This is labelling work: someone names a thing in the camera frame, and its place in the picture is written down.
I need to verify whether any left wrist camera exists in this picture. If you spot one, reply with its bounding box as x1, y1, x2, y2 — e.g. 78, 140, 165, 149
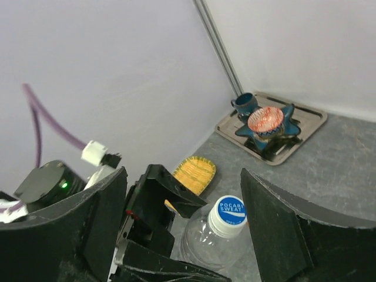
84, 165, 116, 190

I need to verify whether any metal tray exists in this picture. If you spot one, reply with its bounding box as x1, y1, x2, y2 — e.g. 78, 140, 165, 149
215, 92, 327, 166

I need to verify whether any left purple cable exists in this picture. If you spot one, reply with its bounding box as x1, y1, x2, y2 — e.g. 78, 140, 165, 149
0, 83, 123, 218

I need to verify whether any clear Pocari Sweat bottle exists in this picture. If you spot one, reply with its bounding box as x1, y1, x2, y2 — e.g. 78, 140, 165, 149
179, 203, 251, 272

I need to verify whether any Pocari Sweat bottle cap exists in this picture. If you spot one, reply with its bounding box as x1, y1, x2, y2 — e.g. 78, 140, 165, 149
208, 195, 247, 239

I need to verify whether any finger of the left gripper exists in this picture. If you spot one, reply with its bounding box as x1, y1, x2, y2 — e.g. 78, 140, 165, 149
146, 164, 207, 219
111, 240, 231, 282

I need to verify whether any blue ceramic cup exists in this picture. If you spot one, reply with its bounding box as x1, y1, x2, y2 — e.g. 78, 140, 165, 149
230, 93, 259, 123

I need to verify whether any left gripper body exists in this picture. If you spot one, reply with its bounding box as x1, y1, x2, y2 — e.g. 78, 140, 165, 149
114, 164, 174, 264

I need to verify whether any red patterned bowl on tray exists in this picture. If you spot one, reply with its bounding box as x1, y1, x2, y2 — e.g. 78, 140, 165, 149
247, 106, 284, 139

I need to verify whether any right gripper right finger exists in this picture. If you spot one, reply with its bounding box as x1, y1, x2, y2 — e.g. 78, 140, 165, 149
241, 169, 375, 282

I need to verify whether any blue star-shaped dish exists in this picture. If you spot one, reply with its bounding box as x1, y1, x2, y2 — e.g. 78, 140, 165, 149
235, 103, 301, 152

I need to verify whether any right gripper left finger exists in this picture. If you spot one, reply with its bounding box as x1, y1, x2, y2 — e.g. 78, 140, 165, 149
1, 167, 127, 281

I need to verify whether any orange drink bottle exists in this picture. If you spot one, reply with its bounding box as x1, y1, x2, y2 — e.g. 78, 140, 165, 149
164, 200, 179, 215

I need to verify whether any yellow woven plate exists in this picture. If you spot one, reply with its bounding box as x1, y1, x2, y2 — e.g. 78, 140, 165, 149
173, 156, 216, 196

